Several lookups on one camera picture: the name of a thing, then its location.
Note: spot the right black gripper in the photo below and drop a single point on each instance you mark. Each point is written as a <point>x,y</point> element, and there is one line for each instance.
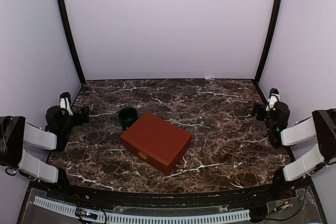
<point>260,116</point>

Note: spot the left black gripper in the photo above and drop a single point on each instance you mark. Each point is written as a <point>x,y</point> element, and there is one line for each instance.
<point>85,116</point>

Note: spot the dark green cup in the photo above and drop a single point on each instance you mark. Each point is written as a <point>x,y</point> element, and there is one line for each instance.
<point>127,116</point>

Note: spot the red wooden jewelry box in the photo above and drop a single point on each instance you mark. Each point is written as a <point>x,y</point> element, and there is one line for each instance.
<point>157,142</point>

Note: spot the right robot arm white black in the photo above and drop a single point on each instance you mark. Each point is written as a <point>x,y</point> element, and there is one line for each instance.
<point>321,126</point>

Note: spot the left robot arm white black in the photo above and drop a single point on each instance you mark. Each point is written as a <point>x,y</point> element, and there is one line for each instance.
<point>16,133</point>

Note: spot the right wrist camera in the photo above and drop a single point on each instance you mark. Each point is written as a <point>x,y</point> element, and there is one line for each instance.
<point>274,97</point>

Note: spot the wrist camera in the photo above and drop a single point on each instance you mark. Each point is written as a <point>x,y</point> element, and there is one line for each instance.
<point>65,102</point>
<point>274,97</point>

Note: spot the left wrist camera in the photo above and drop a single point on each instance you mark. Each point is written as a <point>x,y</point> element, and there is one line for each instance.
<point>65,102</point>

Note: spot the black front table rail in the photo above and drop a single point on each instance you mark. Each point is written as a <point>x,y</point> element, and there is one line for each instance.
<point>107,199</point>

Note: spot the white slotted cable duct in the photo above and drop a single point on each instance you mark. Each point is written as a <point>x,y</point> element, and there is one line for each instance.
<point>139,215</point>

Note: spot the right black frame post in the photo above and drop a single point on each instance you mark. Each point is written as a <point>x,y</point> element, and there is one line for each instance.
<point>268,41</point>

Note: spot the black frame post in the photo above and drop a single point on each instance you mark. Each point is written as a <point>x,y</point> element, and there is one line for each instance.
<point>268,41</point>
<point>70,40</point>

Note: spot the left black frame post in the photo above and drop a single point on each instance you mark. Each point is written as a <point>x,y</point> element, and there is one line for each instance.
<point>70,40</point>

